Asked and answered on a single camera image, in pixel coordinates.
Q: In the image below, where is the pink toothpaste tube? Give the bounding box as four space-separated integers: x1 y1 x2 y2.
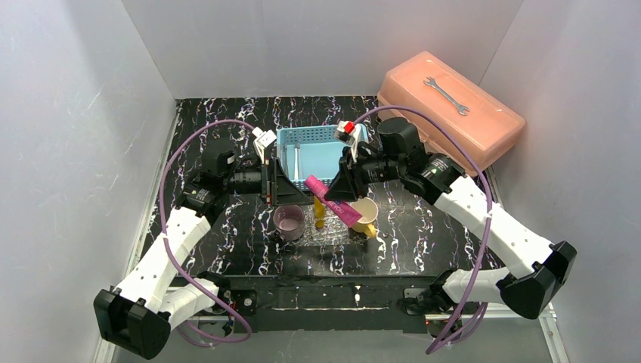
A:
304 175 362 228

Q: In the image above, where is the purple mug black rim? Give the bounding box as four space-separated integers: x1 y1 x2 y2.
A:
273 205 305 241

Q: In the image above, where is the yellow mug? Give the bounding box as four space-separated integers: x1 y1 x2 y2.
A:
349 197 379 238

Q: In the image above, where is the yellow toothpaste tube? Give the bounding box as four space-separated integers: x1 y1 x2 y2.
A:
314 197 326 230

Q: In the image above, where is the clear glass tray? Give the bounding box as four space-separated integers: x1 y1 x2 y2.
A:
294 206 370 247

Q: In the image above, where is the blue plastic basket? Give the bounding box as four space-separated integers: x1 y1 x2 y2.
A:
277 124 347 192

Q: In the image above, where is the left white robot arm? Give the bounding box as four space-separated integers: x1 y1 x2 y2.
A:
93 150 311 359

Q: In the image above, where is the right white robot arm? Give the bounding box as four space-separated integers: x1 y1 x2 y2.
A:
325 117 577 319

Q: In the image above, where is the white toothbrush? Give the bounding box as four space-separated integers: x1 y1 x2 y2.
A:
294 143 300 180

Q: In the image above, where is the pink plastic toolbox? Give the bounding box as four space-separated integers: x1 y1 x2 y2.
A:
376 51 525 177

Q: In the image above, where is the silver wrench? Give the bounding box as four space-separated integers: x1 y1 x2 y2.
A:
423 76 469 116

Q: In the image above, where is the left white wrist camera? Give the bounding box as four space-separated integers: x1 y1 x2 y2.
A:
252 127 277 163

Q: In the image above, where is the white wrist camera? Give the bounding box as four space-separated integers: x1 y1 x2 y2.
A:
334 121 369 162
252 127 277 163

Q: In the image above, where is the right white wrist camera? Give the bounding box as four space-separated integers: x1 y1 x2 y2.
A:
334 121 369 162

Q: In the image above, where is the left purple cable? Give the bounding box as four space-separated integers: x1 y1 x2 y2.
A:
158 119 262 348

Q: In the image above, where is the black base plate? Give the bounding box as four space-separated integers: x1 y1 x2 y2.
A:
218 275 451 334

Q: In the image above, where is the aluminium rail frame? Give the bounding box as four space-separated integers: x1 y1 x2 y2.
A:
92 283 572 363

